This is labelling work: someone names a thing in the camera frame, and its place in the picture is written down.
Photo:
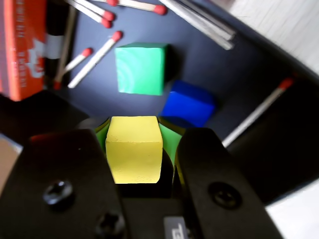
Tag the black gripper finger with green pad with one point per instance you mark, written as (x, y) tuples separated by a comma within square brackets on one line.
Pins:
[(62, 186), (214, 174)]

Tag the blue wooden cube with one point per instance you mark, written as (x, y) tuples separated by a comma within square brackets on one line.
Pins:
[(189, 104)]

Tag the yellow wooden cube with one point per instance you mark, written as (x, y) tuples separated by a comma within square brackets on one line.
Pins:
[(134, 154)]

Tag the green wooden cube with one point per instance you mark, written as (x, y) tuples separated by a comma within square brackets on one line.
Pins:
[(140, 69)]

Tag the black cardboard box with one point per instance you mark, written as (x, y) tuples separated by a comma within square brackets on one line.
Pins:
[(211, 69)]

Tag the red-tipped wooden match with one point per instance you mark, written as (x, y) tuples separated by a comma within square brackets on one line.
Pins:
[(86, 52), (259, 109), (108, 15), (112, 2), (106, 24), (94, 57), (65, 49), (159, 9)]

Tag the orange matchbox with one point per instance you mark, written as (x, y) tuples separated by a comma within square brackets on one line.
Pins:
[(20, 49)]

